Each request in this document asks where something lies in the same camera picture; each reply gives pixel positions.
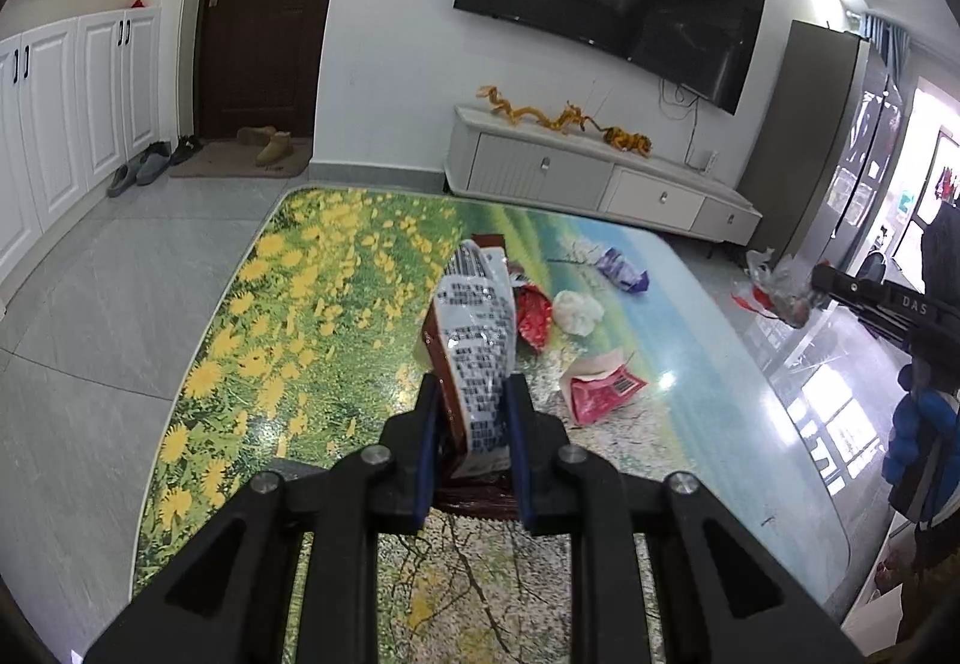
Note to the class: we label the hanging red yellow clothing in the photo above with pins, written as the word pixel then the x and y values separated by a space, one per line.
pixel 949 184

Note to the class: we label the golden tiger figurine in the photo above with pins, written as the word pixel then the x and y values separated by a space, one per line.
pixel 628 142

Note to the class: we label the brown doormat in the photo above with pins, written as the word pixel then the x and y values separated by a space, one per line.
pixel 217 165

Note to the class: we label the person's dark pants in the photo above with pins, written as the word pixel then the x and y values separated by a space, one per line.
pixel 934 596

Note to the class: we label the grey slipper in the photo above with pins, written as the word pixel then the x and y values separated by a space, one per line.
pixel 154 165
pixel 124 180

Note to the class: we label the red foil wrapper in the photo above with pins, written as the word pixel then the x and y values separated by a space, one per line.
pixel 534 315

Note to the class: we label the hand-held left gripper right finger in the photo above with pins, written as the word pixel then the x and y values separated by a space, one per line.
pixel 521 469

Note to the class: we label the black shoe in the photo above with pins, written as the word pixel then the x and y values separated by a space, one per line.
pixel 186 150

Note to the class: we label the white power strip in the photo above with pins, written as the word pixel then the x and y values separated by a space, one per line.
pixel 703 161

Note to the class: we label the purple foil wrapper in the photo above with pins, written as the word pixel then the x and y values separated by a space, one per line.
pixel 622 270

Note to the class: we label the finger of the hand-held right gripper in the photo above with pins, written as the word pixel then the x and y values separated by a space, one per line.
pixel 847 289

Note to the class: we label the white floor cabinet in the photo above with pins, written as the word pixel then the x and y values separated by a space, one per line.
pixel 67 124

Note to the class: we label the grey double door fridge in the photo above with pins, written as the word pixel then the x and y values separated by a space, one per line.
pixel 810 139

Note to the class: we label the long golden dragon figurine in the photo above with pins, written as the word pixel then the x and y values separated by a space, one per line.
pixel 517 110

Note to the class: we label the red and pink packet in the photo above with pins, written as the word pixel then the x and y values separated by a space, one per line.
pixel 600 394

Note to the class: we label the dark brown door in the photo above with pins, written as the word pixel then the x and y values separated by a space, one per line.
pixel 262 11

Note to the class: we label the short golden dragon figurine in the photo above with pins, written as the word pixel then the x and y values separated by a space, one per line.
pixel 581 120

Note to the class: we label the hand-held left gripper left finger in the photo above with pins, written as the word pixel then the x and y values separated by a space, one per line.
pixel 424 469

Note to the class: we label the blue grey curtain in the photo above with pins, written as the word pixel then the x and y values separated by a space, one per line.
pixel 889 41

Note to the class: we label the white television console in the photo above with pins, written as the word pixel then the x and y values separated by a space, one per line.
pixel 540 172

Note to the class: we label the brown printed snack packet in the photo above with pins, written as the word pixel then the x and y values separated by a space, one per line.
pixel 472 334

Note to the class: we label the white crumpled tissue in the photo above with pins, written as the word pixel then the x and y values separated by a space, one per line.
pixel 577 313

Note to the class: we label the clear plastic bag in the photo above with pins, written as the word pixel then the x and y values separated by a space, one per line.
pixel 784 292

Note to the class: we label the person's blue jacket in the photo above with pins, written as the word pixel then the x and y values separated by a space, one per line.
pixel 926 446

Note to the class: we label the tan boot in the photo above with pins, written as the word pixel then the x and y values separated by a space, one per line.
pixel 255 135
pixel 274 150

